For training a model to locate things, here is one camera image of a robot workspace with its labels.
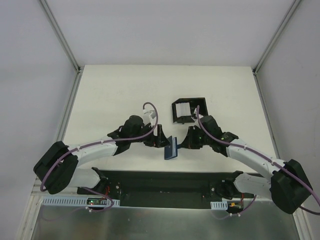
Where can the left white cable duct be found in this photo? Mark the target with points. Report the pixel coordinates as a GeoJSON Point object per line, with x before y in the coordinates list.
{"type": "Point", "coordinates": [74, 201]}

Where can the left aluminium frame post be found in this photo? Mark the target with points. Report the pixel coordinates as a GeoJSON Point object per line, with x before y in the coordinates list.
{"type": "Point", "coordinates": [59, 34]}

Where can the right white cable duct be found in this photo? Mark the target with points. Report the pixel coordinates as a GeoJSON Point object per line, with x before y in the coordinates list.
{"type": "Point", "coordinates": [219, 205]}

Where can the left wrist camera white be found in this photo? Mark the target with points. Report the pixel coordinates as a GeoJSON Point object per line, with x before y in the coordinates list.
{"type": "Point", "coordinates": [151, 115]}

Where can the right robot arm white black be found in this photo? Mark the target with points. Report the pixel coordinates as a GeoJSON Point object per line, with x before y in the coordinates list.
{"type": "Point", "coordinates": [283, 182]}

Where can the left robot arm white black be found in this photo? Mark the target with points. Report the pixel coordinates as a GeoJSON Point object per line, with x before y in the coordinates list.
{"type": "Point", "coordinates": [61, 165]}

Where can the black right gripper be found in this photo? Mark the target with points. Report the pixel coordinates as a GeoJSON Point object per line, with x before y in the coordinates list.
{"type": "Point", "coordinates": [190, 137]}

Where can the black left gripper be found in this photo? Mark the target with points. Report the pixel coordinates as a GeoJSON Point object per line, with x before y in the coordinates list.
{"type": "Point", "coordinates": [159, 136]}

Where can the white cable duct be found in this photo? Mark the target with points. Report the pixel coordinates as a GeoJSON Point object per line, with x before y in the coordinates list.
{"type": "Point", "coordinates": [74, 201]}
{"type": "Point", "coordinates": [219, 205]}

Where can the aluminium frame post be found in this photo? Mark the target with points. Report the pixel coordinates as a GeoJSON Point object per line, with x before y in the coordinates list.
{"type": "Point", "coordinates": [294, 6]}
{"type": "Point", "coordinates": [59, 34]}

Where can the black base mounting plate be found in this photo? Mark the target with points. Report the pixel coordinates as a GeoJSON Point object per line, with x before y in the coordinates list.
{"type": "Point", "coordinates": [178, 190]}

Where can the right aluminium frame post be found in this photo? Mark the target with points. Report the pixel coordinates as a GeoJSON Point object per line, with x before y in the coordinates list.
{"type": "Point", "coordinates": [294, 6]}

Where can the black plastic card tray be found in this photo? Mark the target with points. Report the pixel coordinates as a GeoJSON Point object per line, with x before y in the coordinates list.
{"type": "Point", "coordinates": [194, 103]}

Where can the white cards stack in tray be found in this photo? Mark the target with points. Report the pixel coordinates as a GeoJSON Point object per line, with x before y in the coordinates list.
{"type": "Point", "coordinates": [182, 109]}

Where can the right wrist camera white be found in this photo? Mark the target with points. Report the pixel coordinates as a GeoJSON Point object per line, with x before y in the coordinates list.
{"type": "Point", "coordinates": [194, 116]}

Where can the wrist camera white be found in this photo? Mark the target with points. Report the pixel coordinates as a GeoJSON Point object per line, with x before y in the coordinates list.
{"type": "Point", "coordinates": [194, 116]}
{"type": "Point", "coordinates": [151, 115]}

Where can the blue leather card holder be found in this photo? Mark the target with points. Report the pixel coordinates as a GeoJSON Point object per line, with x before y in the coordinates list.
{"type": "Point", "coordinates": [171, 150]}

